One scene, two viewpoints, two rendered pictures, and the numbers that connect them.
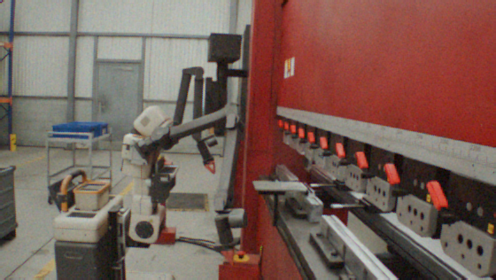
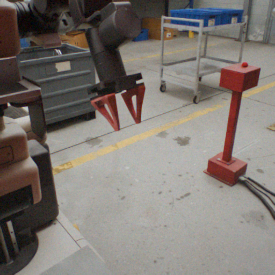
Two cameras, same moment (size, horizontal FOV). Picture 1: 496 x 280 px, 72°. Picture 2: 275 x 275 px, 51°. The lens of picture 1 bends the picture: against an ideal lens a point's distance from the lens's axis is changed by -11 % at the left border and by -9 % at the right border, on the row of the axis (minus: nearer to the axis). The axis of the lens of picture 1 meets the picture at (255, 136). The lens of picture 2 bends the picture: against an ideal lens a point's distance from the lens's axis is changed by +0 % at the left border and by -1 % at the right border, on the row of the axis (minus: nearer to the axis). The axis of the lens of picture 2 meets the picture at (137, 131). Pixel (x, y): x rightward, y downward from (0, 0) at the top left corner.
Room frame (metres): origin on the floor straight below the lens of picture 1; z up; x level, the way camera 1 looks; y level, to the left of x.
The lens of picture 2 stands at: (1.96, -0.21, 1.25)
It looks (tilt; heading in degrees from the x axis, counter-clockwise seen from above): 27 degrees down; 55
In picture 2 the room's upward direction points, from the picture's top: straight up
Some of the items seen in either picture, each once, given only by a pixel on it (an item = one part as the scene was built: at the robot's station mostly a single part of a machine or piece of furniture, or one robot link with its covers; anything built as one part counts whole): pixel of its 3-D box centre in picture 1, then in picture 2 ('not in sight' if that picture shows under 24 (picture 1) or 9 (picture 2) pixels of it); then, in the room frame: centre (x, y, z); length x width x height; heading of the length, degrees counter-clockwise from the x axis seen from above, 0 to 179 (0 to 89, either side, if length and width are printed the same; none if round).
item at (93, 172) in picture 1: (81, 163); (201, 55); (4.77, 2.35, 0.47); 0.90 x 0.66 x 0.95; 5
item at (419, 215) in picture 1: (429, 195); not in sight; (0.82, -0.41, 1.26); 0.15 x 0.09 x 0.17; 7
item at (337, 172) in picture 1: (344, 155); not in sight; (1.42, -0.35, 1.26); 0.15 x 0.09 x 0.17; 7
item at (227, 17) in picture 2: (88, 128); (218, 16); (5.01, 2.36, 0.92); 0.50 x 0.36 x 0.18; 95
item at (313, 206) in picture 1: (306, 202); not in sight; (1.93, -0.29, 0.92); 0.39 x 0.06 x 0.10; 7
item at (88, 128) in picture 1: (74, 131); (195, 18); (4.59, 2.35, 0.92); 0.50 x 0.36 x 0.18; 95
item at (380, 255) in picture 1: (421, 261); not in sight; (1.43, -0.73, 0.81); 0.64 x 0.08 x 0.14; 97
